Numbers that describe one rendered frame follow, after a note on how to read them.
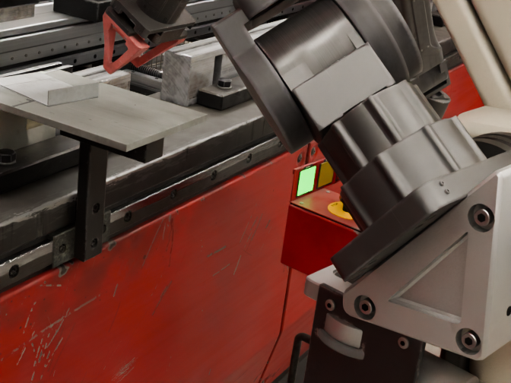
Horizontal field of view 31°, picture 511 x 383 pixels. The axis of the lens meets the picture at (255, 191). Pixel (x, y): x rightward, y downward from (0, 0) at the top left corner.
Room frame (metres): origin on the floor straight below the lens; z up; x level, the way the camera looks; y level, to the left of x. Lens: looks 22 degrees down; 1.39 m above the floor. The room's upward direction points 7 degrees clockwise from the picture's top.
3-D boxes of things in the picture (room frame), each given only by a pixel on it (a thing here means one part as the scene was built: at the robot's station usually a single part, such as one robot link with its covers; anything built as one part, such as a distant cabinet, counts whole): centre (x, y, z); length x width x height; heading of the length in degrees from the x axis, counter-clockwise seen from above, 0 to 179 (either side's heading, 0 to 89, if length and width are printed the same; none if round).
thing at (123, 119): (1.19, 0.24, 1.00); 0.26 x 0.18 x 0.01; 62
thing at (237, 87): (1.76, 0.04, 0.89); 0.30 x 0.05 x 0.03; 152
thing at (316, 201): (1.50, -0.18, 0.75); 0.20 x 0.16 x 0.18; 145
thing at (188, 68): (2.37, -0.22, 0.92); 1.67 x 0.06 x 0.10; 152
